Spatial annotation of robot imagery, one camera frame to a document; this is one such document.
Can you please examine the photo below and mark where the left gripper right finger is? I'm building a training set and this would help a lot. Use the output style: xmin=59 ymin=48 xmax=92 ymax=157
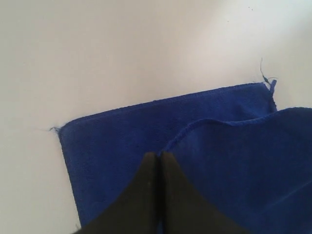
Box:
xmin=160 ymin=152 xmax=246 ymax=234

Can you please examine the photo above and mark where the blue towel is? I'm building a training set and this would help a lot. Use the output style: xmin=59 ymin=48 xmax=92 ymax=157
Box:
xmin=56 ymin=78 xmax=312 ymax=234

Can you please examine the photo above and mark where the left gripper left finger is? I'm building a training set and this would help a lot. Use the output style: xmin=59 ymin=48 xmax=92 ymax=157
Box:
xmin=78 ymin=153 xmax=159 ymax=234

